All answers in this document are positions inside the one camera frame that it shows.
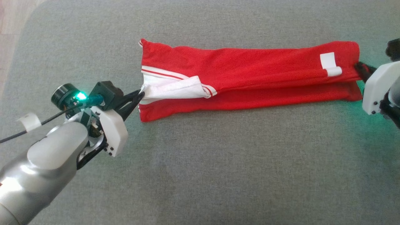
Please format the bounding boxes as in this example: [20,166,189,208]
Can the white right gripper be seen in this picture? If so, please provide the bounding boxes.
[354,61,400,115]

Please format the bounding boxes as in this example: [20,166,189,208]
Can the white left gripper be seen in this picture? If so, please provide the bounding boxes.
[93,90,146,158]

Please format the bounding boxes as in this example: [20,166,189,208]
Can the red printed basketball jersey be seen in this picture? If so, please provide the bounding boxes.
[138,38,363,123]

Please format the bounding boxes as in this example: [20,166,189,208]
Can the white tape tag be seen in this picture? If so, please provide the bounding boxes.
[17,112,42,133]

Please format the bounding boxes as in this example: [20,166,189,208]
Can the black left cable, teal plug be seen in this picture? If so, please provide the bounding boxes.
[0,93,104,144]

